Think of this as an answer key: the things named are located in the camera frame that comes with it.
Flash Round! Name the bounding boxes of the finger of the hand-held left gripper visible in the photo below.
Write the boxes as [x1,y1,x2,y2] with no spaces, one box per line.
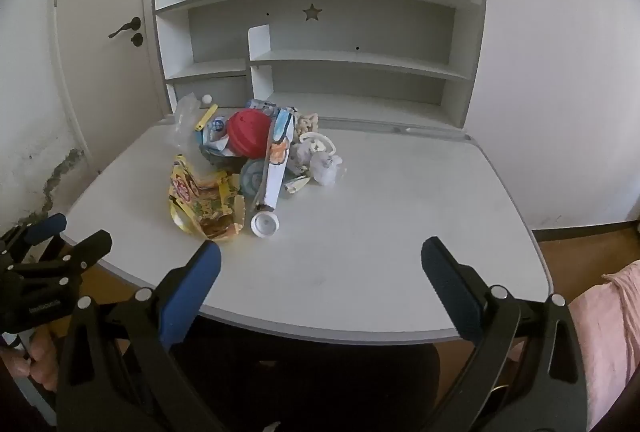
[10,229,113,287]
[0,213,68,263]

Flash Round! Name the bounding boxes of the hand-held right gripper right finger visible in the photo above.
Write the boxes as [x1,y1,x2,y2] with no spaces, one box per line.
[421,236,588,432]

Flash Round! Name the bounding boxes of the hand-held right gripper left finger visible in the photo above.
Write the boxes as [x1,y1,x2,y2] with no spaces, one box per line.
[55,241,226,432]

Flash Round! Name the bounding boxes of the person's left hand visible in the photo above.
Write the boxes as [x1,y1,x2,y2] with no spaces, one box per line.
[22,329,62,394]

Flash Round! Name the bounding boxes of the yellow snack packet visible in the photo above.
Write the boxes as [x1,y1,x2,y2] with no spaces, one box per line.
[167,153,247,242]

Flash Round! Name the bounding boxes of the white printed tube with cap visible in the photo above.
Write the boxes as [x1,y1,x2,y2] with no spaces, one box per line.
[249,108,300,239]

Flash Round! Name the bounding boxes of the white door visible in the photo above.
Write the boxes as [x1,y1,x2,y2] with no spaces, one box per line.
[50,0,171,175]

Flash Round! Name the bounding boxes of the person's black trousers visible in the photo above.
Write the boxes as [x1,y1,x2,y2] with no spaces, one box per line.
[170,317,441,432]

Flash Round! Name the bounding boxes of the clear plastic bag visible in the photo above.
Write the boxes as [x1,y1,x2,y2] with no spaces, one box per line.
[170,94,221,149]

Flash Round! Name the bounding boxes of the pink garment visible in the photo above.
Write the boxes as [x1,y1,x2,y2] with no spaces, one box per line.
[567,259,640,432]

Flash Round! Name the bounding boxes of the crumpled blue-white printed wrapper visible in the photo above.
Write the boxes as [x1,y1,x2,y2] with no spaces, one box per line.
[197,100,281,158]

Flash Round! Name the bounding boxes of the white printed cloth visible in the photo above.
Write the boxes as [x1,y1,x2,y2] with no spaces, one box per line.
[307,149,347,187]

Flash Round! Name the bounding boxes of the yellow plastic strip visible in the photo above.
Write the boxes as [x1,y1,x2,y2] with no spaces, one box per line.
[194,105,221,132]

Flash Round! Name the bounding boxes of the crumpled grey tissue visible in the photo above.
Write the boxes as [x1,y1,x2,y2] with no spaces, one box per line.
[287,142,313,175]

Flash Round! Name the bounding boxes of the grey drawer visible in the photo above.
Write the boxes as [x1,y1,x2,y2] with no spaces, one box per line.
[172,72,248,109]

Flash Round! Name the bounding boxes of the grey desk shelf unit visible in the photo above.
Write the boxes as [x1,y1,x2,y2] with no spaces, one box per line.
[151,0,488,133]

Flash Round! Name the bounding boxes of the white plastic ring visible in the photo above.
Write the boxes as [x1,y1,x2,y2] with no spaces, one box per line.
[299,131,337,153]

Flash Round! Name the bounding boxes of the black door handle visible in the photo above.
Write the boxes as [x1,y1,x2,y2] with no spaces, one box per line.
[108,17,142,39]

